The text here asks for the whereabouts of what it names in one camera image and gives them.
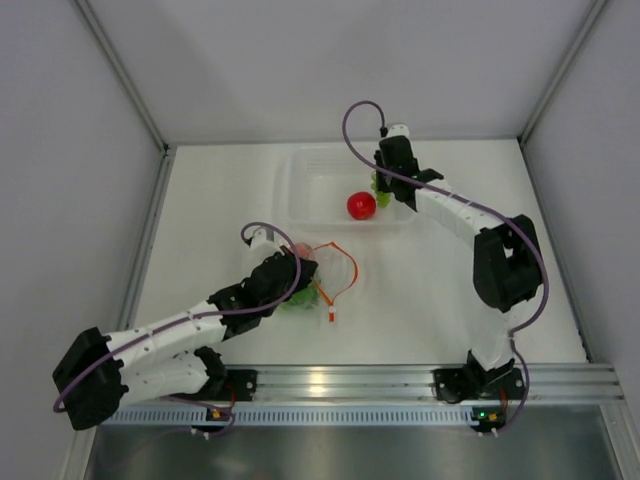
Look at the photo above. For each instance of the aluminium mounting rail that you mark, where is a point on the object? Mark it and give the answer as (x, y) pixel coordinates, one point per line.
(549, 384)

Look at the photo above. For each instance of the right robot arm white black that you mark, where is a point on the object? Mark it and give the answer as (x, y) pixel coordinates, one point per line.
(505, 269)

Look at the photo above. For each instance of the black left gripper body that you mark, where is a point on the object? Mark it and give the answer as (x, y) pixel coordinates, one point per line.
(298, 273)

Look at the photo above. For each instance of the green fake grapes bunch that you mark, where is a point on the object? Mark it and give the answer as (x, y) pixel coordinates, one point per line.
(383, 199)

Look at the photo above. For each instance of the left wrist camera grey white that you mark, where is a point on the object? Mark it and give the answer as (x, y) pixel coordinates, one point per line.
(264, 242)

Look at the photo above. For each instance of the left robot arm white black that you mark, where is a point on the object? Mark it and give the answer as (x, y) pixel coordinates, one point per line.
(174, 357)

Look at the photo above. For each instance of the white slotted cable duct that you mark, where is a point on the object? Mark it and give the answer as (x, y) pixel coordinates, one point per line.
(263, 416)

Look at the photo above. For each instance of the green fake lettuce leaf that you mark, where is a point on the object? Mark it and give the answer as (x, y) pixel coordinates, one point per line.
(304, 299)

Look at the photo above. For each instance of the pink fake peach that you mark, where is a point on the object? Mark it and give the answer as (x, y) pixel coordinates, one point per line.
(303, 250)

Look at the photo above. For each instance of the white perforated plastic basket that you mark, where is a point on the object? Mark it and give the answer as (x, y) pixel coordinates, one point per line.
(316, 184)

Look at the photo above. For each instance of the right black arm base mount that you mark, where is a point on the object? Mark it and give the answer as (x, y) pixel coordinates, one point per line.
(456, 385)

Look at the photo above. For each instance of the clear zip bag orange seal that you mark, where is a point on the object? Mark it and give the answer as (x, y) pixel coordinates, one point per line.
(337, 272)

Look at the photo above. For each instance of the red fake apple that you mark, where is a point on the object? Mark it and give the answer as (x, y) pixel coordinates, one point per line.
(361, 206)

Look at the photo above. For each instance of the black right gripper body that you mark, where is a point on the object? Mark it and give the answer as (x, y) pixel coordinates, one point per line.
(388, 180)

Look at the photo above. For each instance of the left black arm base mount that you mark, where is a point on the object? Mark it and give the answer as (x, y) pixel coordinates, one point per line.
(239, 385)

